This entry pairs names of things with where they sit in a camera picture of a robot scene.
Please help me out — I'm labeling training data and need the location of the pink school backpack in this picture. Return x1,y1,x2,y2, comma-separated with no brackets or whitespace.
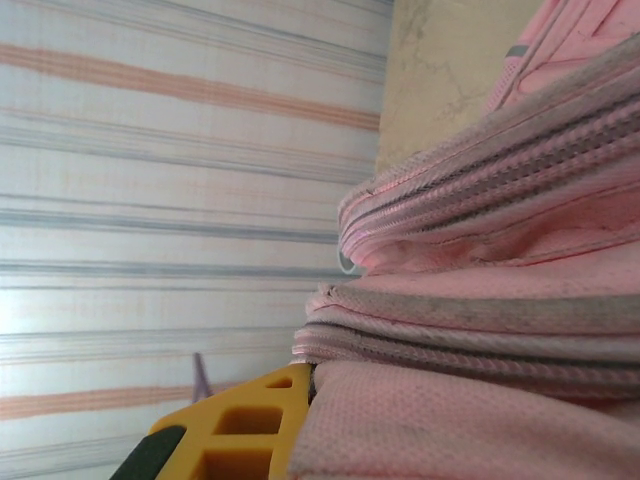
287,0,640,480

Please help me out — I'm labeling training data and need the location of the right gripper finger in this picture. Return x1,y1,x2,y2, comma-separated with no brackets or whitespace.
109,364,312,480

